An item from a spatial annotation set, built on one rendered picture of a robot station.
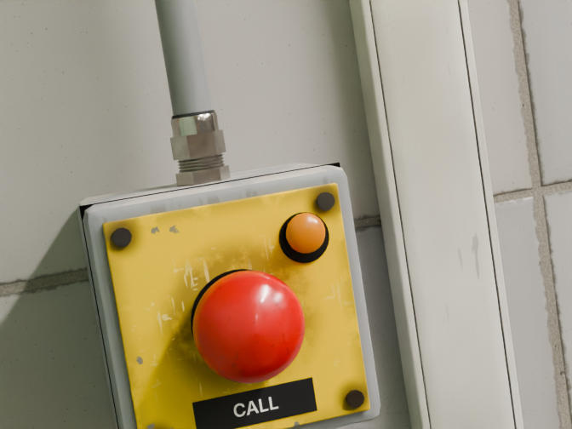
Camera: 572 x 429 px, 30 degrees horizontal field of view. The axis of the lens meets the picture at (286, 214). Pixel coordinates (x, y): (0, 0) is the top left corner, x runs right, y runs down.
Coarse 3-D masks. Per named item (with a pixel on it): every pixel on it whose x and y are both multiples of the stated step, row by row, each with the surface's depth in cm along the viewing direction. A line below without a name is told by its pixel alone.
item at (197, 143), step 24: (168, 0) 41; (192, 0) 41; (168, 24) 41; (192, 24) 41; (168, 48) 41; (192, 48) 41; (168, 72) 42; (192, 72) 41; (192, 96) 41; (192, 120) 41; (216, 120) 42; (192, 144) 41; (216, 144) 42; (192, 168) 42; (216, 168) 42
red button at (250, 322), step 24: (216, 288) 37; (240, 288) 37; (264, 288) 37; (288, 288) 38; (216, 312) 37; (240, 312) 37; (264, 312) 37; (288, 312) 37; (216, 336) 37; (240, 336) 37; (264, 336) 37; (288, 336) 37; (216, 360) 37; (240, 360) 37; (264, 360) 37; (288, 360) 37
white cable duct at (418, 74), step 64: (384, 0) 45; (448, 0) 46; (384, 64) 46; (448, 64) 46; (384, 128) 46; (448, 128) 46; (384, 192) 47; (448, 192) 47; (448, 256) 47; (448, 320) 47; (448, 384) 47; (512, 384) 48
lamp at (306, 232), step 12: (300, 216) 39; (312, 216) 39; (288, 228) 39; (300, 228) 39; (312, 228) 39; (324, 228) 39; (288, 240) 39; (300, 240) 39; (312, 240) 39; (300, 252) 39
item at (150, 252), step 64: (128, 192) 43; (192, 192) 39; (256, 192) 39; (320, 192) 40; (128, 256) 38; (192, 256) 39; (256, 256) 39; (128, 320) 38; (192, 320) 39; (320, 320) 40; (128, 384) 39; (192, 384) 39; (256, 384) 40; (320, 384) 40
